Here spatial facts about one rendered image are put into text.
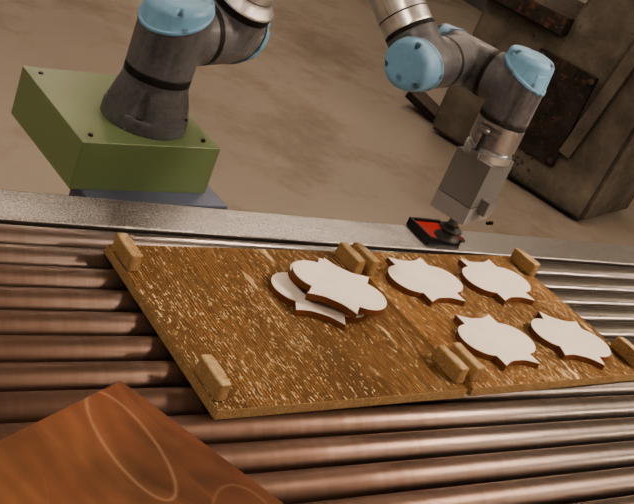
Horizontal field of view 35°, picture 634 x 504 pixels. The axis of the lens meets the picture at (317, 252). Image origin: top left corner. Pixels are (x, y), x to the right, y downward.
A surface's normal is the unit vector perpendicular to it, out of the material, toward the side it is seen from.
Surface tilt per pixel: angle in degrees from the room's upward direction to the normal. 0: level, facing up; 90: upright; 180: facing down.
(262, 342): 0
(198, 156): 90
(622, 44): 90
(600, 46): 90
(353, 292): 0
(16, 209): 0
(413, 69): 92
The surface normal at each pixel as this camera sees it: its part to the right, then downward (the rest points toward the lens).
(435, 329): 0.36, -0.83
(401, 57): -0.56, 0.21
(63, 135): -0.76, 0.01
